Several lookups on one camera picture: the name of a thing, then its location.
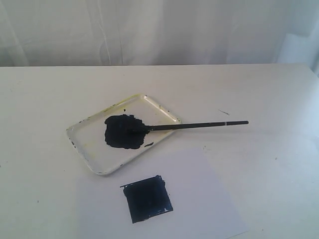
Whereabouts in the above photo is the white backdrop curtain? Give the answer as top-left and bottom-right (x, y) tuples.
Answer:
(0, 0), (319, 66)

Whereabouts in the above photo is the white paper with square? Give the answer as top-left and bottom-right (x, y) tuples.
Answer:
(76, 149), (248, 239)

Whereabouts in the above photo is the black paintbrush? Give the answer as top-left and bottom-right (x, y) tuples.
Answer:
(129, 120), (249, 135)

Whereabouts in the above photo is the white paint tray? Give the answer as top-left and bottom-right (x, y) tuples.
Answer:
(66, 94), (181, 175)

